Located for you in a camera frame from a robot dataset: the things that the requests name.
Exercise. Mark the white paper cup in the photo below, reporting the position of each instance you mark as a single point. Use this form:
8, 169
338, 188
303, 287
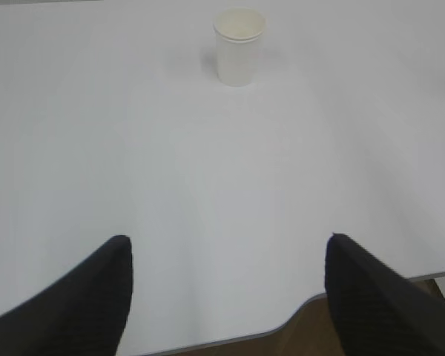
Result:
238, 31

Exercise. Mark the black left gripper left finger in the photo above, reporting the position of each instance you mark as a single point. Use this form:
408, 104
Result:
83, 313

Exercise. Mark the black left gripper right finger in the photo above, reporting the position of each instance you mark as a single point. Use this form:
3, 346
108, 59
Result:
375, 311

